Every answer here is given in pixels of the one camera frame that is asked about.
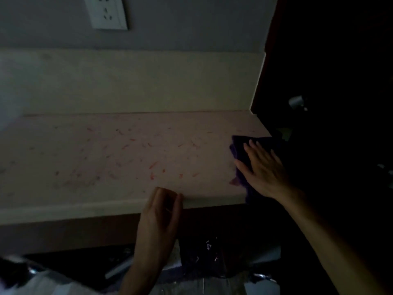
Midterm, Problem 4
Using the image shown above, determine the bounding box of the person's left hand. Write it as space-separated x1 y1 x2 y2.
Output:
134 187 184 272

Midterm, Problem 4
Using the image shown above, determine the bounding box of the person's right hand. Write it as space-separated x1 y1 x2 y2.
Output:
235 140 298 200

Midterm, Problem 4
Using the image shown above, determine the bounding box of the purple cleaning cloth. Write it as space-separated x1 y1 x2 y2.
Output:
229 135 287 204

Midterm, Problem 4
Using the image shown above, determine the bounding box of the person's right forearm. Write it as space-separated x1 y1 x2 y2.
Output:
278 187 388 295

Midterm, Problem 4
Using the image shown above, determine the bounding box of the person's left forearm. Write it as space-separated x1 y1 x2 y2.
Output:
119 256 166 295

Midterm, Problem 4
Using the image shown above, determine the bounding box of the black plastic bag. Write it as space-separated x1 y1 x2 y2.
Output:
178 232 281 278

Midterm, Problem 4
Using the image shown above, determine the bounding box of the white plastic bag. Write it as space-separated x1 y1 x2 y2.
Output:
0 255 102 295

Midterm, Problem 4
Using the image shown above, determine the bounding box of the white wall socket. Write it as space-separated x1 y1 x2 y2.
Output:
83 0 128 30

